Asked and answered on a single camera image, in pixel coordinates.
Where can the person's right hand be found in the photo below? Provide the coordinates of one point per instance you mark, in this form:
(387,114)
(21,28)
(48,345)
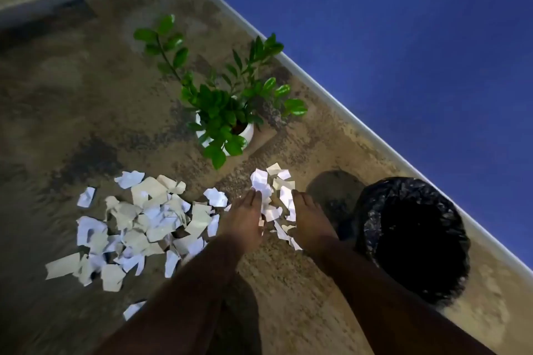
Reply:
(310,225)

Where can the person's left hand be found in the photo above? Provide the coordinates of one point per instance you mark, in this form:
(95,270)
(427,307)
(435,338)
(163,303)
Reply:
(243,221)

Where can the small bunch of paper scraps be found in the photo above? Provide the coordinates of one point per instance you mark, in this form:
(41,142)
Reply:
(260,180)

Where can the green potted plant white pot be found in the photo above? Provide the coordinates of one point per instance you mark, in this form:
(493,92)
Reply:
(245,134)

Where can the pile of torn paper scraps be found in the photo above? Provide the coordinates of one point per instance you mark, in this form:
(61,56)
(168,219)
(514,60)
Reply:
(148,190)

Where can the black bin with liner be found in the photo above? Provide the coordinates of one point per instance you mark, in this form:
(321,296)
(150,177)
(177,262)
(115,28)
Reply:
(416,242)

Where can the person's left forearm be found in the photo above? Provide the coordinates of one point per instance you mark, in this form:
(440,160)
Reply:
(187,296)

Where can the person's right forearm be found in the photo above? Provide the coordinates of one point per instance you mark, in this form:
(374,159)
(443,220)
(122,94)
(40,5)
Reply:
(374,305)

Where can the white baseboard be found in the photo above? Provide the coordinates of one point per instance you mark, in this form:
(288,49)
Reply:
(333,97)

